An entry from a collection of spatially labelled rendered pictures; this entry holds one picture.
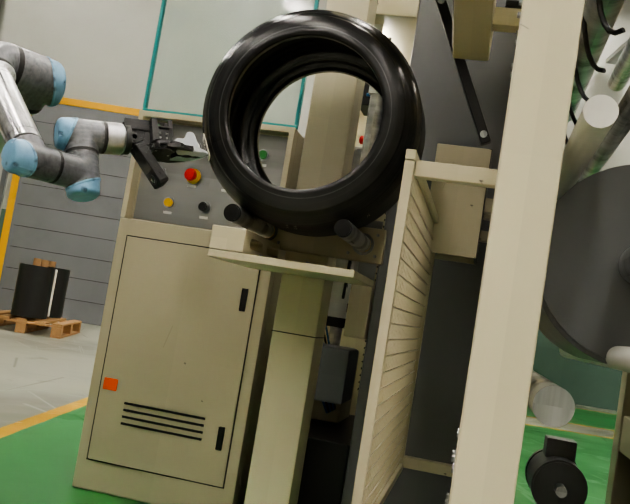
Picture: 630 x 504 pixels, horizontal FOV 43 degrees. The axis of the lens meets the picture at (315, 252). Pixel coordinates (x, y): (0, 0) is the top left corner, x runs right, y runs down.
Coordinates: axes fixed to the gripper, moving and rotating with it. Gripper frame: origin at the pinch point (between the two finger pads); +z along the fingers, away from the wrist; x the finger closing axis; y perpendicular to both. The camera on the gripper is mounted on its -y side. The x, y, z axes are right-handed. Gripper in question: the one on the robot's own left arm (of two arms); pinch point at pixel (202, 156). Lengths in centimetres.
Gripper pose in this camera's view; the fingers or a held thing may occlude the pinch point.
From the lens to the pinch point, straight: 203.5
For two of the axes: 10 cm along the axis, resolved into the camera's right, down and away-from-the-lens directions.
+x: -4.7, 3.2, 8.2
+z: 8.7, 0.4, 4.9
